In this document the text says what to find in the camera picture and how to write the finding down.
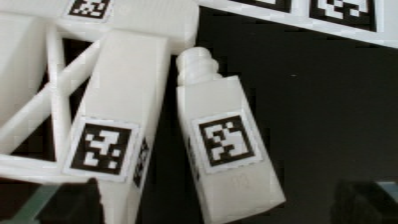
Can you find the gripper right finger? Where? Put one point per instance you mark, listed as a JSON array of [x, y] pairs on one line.
[[364, 202]]

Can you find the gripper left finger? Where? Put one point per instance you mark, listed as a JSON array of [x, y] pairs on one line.
[[62, 204]]

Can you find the white chair leg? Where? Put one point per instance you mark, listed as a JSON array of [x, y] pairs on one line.
[[234, 177]]

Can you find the white marker sheet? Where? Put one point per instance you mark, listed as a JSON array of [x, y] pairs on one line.
[[357, 19]]

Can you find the white chair back frame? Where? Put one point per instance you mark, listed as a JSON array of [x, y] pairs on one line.
[[85, 51]]

